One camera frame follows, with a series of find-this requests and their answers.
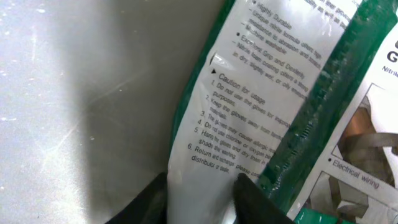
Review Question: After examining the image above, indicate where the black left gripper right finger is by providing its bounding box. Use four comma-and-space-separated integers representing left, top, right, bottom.
233, 173, 294, 224

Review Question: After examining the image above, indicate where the grey plastic mesh basket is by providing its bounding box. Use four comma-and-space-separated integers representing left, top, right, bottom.
1, 0, 223, 223

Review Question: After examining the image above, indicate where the green white gloves packet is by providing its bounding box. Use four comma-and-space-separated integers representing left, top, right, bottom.
167, 0, 397, 223

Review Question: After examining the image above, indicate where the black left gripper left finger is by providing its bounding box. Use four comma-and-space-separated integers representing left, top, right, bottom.
106, 172, 167, 224

